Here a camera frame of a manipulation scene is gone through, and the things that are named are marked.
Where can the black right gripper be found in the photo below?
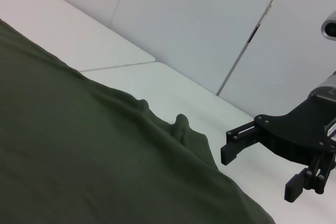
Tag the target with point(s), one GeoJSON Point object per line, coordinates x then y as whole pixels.
{"type": "Point", "coordinates": [296, 132]}

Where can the dark green t-shirt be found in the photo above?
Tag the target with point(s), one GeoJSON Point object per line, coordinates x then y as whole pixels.
{"type": "Point", "coordinates": [78, 142]}

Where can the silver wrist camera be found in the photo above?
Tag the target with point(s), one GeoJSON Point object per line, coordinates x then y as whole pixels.
{"type": "Point", "coordinates": [330, 27]}

